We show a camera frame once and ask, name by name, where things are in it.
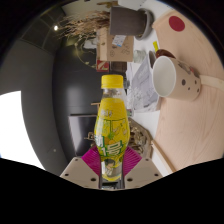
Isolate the black wire basket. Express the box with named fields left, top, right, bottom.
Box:
left=109, top=61, right=128, bottom=74

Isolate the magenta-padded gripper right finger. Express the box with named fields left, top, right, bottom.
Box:
left=123, top=146, right=164, bottom=190

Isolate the light plywood sheet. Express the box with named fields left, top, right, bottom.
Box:
left=151, top=9, right=224, bottom=173

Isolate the yellow drink bottle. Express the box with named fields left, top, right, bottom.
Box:
left=93, top=74, right=132, bottom=183

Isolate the flat round red coaster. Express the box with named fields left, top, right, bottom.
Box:
left=168, top=15, right=186, bottom=33

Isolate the cardboard box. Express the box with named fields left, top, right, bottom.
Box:
left=96, top=27, right=135, bottom=63

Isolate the cream dotted mug, brown handle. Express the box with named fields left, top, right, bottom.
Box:
left=148, top=48, right=203, bottom=102

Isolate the dried plant in grey pot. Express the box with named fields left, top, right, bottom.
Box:
left=56, top=6, right=148, bottom=38

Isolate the grey plant saucer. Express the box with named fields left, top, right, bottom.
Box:
left=135, top=8, right=155, bottom=41

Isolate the red box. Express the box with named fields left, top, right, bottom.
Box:
left=95, top=59, right=110, bottom=73

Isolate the dark wall screen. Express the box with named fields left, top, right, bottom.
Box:
left=68, top=114, right=99, bottom=157

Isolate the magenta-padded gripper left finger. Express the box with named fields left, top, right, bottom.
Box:
left=59, top=146, right=102, bottom=190

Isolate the yellow marker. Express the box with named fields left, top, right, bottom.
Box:
left=152, top=40, right=160, bottom=54

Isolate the small glass jar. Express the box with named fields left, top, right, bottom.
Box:
left=133, top=49, right=148, bottom=64

